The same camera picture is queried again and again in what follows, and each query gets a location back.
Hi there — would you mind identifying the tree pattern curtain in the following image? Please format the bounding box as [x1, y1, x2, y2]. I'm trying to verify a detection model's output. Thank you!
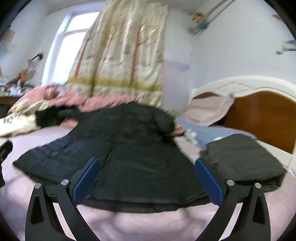
[66, 1, 169, 107]

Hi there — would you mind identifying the black puffer jacket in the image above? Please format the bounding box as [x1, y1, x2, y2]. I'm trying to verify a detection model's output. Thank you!
[14, 102, 210, 213]

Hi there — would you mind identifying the folded dark green garment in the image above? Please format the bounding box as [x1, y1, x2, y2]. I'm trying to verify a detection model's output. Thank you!
[200, 134, 286, 192]

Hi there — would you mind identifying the pink plaid duvet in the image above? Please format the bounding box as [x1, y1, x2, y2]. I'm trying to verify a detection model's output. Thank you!
[8, 85, 137, 128]

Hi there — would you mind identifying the pink bed sheet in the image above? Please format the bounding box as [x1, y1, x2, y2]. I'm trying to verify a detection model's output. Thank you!
[1, 127, 295, 240]

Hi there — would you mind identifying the white wooden headboard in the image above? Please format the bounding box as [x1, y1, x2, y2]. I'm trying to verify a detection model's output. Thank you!
[189, 75, 295, 169]

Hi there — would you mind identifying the wall desk lamp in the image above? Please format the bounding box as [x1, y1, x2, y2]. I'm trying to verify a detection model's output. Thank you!
[28, 52, 44, 63]

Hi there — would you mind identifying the blue patterned pillow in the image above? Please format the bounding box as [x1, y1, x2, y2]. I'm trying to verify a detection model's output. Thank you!
[176, 118, 257, 150]

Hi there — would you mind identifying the wooden desk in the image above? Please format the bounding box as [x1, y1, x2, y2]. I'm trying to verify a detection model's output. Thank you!
[0, 95, 22, 105]

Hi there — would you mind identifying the desk clutter pile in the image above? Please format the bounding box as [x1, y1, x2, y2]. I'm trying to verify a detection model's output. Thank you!
[1, 69, 35, 96]

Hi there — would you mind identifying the pink pillow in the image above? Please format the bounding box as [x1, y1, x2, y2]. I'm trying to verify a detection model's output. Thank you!
[181, 95, 235, 126]

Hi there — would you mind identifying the cream printed hoodie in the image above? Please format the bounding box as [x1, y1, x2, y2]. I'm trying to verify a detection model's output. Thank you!
[0, 98, 49, 137]

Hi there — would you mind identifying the window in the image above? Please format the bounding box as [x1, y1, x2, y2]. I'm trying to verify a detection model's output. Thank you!
[42, 11, 99, 85]

